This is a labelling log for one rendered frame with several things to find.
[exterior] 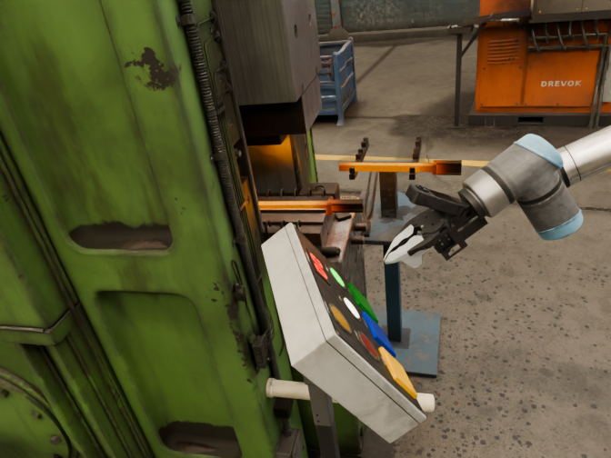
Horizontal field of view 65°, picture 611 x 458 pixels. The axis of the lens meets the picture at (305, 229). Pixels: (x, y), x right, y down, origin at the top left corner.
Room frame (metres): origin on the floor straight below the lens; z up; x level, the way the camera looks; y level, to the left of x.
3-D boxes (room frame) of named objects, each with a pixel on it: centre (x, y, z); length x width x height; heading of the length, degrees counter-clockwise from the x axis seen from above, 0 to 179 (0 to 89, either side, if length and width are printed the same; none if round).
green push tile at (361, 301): (0.78, -0.09, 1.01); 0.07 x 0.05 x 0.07; 8
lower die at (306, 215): (1.29, 0.13, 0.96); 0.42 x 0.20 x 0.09; 73
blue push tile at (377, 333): (0.68, -0.11, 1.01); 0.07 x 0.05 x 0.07; 8
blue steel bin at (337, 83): (5.35, -0.14, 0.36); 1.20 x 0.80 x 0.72; 69
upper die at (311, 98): (1.29, 0.13, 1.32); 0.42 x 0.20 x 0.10; 73
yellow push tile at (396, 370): (0.58, -0.12, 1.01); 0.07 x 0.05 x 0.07; 8
